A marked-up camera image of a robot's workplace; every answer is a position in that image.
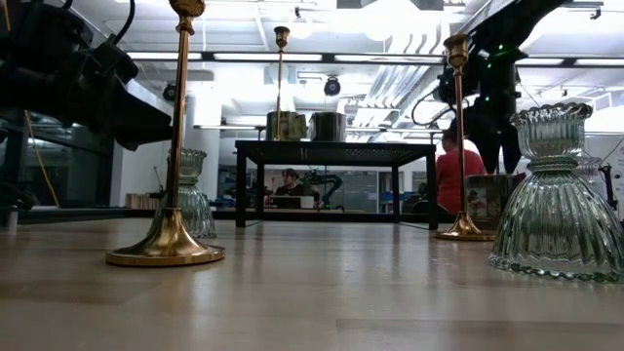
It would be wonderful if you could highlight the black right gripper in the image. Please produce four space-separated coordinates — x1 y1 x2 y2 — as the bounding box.
462 52 523 175

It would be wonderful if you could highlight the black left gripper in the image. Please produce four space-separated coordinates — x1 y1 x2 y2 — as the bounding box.
48 7 174 152

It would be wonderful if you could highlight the printed tin candle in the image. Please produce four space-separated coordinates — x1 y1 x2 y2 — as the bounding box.
466 173 527 231

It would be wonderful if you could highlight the large clear glass candleholder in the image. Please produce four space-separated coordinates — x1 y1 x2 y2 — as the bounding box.
487 101 624 284

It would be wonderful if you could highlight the clear ribbed glass candle holder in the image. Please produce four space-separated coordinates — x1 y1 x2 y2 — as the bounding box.
574 155 605 185

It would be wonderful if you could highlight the illustrated tin box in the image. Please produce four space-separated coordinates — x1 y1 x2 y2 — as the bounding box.
265 110 308 142

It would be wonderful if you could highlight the black metal mesh shelf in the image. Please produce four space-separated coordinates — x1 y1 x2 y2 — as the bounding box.
233 139 439 231

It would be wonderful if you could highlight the person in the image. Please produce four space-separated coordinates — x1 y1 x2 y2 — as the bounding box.
274 168 302 197
435 127 488 215

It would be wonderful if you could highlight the stack of wooden boards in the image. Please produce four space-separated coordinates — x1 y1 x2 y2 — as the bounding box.
125 192 163 211

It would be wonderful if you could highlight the small clear glass candleholder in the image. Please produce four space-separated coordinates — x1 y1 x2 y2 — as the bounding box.
147 148 218 240

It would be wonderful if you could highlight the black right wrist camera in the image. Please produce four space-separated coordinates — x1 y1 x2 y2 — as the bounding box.
436 63 482 107

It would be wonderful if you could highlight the black right camera cable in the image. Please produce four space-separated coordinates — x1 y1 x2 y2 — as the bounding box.
410 87 470 129

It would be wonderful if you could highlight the black camera cable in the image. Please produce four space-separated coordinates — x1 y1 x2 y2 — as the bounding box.
410 87 470 129
110 0 137 43

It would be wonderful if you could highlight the black aluminium table frame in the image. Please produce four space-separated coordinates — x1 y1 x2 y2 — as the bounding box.
19 208 503 226

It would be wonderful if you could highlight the yellow extension cable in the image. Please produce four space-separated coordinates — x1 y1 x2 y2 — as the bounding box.
2 0 61 210

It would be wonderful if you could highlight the black left camera cable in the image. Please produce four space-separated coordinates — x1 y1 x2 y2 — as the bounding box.
110 0 137 43

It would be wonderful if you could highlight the grey short post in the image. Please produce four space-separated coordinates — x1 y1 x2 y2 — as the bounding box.
5 204 20 234

